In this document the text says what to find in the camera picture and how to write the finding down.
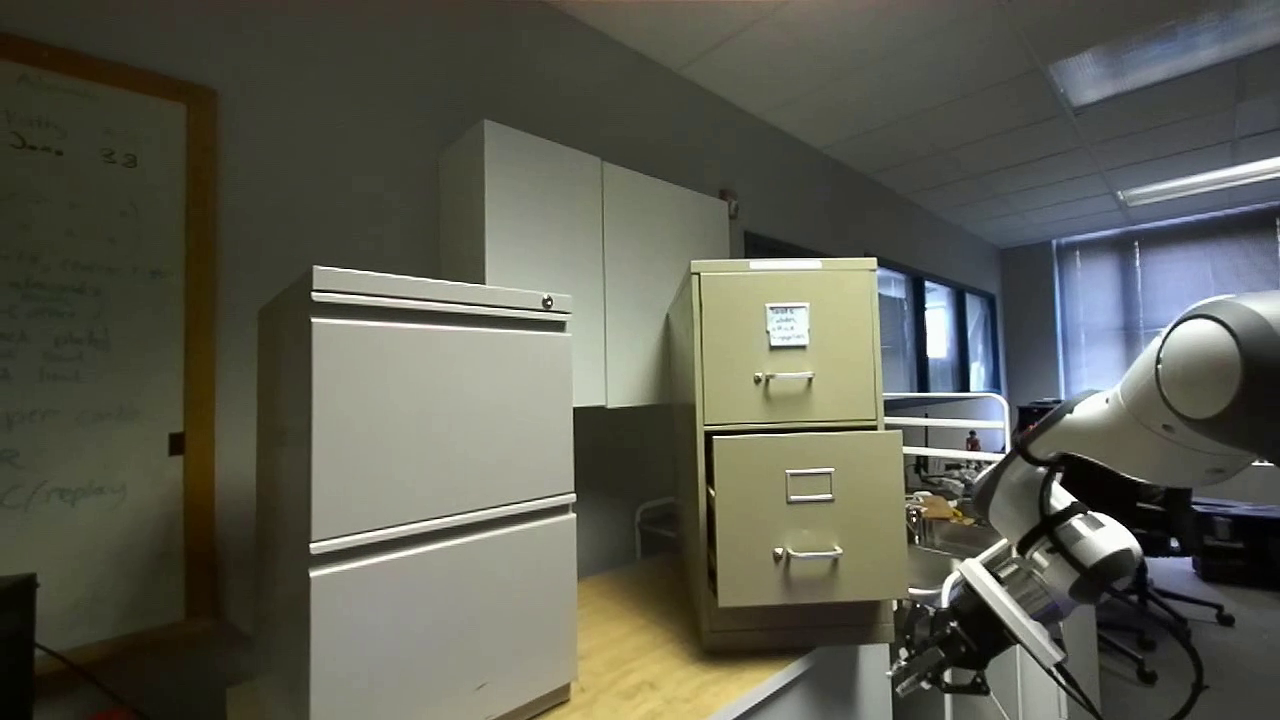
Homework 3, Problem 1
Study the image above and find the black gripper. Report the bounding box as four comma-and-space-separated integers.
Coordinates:
891, 601, 1012, 697

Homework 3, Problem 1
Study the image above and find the whiteboard with wooden frame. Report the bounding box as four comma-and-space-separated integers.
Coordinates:
0, 33, 216, 660

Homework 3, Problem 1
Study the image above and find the white wall cabinet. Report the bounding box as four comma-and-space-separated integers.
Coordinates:
434, 120, 733, 409

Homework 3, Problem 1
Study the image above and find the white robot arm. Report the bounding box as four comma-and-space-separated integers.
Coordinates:
891, 293, 1280, 697

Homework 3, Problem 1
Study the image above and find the grey lateral filing cabinet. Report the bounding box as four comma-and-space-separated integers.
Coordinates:
255, 262, 577, 720

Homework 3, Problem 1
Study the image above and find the black office chair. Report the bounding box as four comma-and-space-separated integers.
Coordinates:
1092, 482, 1238, 692

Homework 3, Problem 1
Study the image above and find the white wire rack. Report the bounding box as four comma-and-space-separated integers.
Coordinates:
884, 393, 1012, 462

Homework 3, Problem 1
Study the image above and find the beige two-drawer filing cabinet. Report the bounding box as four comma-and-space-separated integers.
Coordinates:
668, 257, 908, 650

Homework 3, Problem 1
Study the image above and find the ceiling fluorescent light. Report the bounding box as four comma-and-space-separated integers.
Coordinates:
1115, 155, 1280, 208

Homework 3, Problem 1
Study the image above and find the beige filing cabinet bottom drawer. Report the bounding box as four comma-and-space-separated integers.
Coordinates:
710, 430, 908, 606

